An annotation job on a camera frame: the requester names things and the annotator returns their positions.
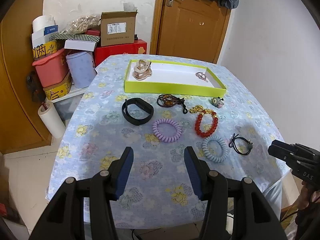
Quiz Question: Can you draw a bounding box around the pink rhinestone hair clip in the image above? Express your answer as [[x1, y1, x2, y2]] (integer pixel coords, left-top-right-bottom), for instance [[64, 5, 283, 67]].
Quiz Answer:
[[195, 72, 208, 82]]

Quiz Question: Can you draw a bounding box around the beige hair claw clip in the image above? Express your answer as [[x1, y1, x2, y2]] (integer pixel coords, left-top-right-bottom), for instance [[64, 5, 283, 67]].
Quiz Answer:
[[133, 60, 152, 81]]

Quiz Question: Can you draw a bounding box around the person's right hand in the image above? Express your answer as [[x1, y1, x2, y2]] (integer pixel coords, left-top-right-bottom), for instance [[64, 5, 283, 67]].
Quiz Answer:
[[297, 181, 320, 210]]

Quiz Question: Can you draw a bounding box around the floral blue tablecloth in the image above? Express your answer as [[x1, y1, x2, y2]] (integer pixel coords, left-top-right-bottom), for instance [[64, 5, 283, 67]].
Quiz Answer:
[[47, 55, 289, 229]]

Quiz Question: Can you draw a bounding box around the black wristband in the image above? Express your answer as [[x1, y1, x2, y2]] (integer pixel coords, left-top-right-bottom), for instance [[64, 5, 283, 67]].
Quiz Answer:
[[121, 98, 154, 126]]

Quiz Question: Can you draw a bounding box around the white paper roll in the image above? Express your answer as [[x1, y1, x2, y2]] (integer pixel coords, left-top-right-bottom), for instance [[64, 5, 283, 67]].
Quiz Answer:
[[38, 101, 66, 139]]

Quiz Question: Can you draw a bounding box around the yellow-green shallow tray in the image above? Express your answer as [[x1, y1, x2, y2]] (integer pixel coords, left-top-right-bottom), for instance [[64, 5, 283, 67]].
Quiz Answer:
[[124, 60, 226, 98]]

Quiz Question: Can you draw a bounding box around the lavender cylindrical container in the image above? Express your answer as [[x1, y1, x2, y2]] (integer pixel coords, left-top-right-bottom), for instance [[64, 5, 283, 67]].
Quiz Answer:
[[66, 51, 97, 88]]

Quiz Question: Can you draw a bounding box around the pink plastic bin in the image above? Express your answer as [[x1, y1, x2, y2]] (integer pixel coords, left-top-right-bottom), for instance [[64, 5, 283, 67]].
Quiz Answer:
[[33, 48, 69, 88]]

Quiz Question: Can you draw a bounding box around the wooden wardrobe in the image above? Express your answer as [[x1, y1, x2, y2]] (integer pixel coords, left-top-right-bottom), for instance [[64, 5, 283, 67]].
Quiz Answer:
[[1, 0, 52, 154]]

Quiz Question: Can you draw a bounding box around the red gift box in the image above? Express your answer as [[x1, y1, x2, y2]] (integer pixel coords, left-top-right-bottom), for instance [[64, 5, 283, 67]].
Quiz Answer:
[[94, 39, 148, 67]]

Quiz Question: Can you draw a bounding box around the white flat box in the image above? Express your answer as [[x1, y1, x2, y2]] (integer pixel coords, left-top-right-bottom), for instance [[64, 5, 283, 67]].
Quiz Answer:
[[64, 40, 97, 52]]

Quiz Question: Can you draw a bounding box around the small red box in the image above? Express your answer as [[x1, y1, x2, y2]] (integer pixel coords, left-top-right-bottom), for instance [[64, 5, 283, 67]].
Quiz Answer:
[[85, 29, 100, 36]]

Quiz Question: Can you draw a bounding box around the wooden door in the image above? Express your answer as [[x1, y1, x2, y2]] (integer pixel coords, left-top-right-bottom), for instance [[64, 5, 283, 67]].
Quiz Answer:
[[150, 0, 231, 63]]

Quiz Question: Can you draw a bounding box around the brown cardboard box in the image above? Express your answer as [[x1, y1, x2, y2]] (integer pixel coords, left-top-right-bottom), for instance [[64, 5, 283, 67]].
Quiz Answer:
[[100, 11, 137, 47]]

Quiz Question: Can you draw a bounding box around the yellow patterned box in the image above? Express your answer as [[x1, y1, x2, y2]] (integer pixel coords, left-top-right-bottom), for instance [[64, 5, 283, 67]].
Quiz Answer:
[[33, 40, 65, 61]]

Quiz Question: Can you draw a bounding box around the green striped box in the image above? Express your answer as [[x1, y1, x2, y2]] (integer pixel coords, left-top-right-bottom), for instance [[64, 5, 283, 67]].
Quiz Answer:
[[54, 33, 100, 42]]

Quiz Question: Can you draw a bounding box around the bag of beige items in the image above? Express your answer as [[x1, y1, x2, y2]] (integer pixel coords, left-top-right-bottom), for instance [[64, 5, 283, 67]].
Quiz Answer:
[[64, 14, 100, 34]]

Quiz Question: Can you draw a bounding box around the white blue paper box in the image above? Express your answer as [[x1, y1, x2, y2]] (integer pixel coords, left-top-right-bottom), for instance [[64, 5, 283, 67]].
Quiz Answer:
[[31, 15, 59, 48]]

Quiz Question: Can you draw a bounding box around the light blue spiral hair tie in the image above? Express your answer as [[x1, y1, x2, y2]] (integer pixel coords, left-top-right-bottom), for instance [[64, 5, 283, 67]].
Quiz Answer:
[[201, 135, 230, 164]]

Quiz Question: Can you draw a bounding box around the black green bead hair tie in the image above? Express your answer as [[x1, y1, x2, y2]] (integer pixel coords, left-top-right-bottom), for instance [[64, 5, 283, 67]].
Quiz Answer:
[[228, 133, 254, 156]]

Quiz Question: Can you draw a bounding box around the purple spiral hair tie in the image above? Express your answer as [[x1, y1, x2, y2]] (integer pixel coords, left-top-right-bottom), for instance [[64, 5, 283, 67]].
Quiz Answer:
[[152, 118, 183, 144]]

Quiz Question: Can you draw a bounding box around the red bead bracelet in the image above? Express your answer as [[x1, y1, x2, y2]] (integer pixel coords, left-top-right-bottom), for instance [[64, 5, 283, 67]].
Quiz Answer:
[[194, 112, 219, 138]]

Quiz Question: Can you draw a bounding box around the black cable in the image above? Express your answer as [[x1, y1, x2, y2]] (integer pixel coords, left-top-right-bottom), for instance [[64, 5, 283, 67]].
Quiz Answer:
[[280, 199, 316, 224]]

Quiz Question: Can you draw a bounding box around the gold chain bracelet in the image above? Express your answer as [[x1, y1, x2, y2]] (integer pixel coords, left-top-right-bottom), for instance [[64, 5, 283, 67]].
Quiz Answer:
[[188, 104, 217, 117]]

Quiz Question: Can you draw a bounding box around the dark brown bead bracelet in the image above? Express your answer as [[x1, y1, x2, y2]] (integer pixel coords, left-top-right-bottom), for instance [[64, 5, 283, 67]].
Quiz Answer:
[[156, 93, 189, 115]]

